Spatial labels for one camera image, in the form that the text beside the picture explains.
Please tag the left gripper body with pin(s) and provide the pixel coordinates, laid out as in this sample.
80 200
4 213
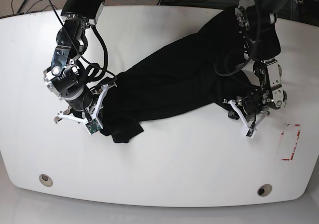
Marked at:
250 113

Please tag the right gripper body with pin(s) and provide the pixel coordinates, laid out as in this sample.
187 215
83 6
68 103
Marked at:
84 103

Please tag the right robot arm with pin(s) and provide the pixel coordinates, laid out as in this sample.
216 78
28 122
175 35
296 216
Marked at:
72 77

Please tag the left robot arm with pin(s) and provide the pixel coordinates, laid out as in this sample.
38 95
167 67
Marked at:
257 25

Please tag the red tape rectangle marking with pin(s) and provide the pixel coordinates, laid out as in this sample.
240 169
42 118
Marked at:
288 141

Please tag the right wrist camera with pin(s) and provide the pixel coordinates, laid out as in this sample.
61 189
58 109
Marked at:
93 126

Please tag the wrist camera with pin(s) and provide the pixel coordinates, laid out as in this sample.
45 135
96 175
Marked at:
249 132
93 126

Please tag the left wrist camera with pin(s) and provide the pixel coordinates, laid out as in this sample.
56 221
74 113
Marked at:
249 132

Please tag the right table cable grommet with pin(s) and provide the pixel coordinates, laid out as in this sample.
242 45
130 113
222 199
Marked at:
264 190

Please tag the table cable grommet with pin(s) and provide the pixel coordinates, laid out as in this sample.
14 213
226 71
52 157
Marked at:
264 190
45 180

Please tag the left table cable grommet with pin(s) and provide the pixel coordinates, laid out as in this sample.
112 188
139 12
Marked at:
45 180

